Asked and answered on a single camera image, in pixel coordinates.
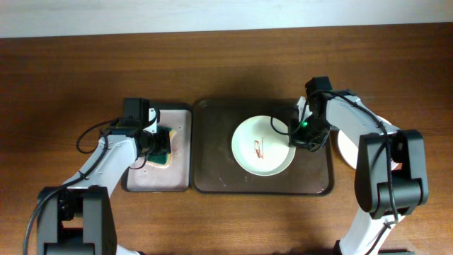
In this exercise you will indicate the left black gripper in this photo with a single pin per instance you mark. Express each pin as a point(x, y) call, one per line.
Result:
point(163, 146)

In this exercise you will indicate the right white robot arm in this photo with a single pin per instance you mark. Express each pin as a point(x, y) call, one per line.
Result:
point(390, 177)

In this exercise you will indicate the green yellow scrub sponge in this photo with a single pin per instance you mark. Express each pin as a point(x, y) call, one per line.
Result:
point(162, 157)

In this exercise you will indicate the large dark brown tray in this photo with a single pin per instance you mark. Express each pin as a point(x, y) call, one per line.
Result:
point(215, 170)

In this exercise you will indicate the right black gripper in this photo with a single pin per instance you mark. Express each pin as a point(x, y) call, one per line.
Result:
point(295, 139)

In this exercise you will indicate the white plate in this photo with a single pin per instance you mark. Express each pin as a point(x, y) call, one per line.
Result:
point(260, 146)
point(348, 148)

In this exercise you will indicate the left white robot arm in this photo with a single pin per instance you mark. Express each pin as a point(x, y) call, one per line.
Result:
point(76, 217)

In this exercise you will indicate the small tray with soapy water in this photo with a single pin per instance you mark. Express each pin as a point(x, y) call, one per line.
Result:
point(144, 177)

